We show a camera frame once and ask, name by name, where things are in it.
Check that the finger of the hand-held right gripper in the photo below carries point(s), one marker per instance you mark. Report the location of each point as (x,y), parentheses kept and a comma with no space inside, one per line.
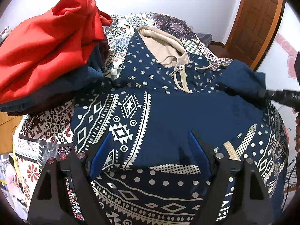
(281,97)

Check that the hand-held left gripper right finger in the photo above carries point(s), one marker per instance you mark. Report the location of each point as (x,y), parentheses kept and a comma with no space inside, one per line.
(198,152)

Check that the brown wooden door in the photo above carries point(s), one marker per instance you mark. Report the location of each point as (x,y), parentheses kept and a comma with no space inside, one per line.
(255,16)

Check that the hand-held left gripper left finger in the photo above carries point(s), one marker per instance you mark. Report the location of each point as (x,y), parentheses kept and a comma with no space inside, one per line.
(103,155)

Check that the dark navy folded garment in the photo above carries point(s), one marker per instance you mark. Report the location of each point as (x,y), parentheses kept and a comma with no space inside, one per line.
(35,109)

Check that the pink wall decoration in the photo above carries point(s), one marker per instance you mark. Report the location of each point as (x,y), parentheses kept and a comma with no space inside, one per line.
(284,44)

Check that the red garment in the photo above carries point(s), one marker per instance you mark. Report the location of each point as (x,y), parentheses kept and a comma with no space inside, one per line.
(46,39)

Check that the patterned patchwork bedsheet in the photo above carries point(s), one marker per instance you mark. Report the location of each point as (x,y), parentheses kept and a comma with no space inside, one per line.
(46,126)

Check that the navy patterned hooded jacket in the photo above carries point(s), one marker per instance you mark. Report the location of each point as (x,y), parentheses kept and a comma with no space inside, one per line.
(178,107)

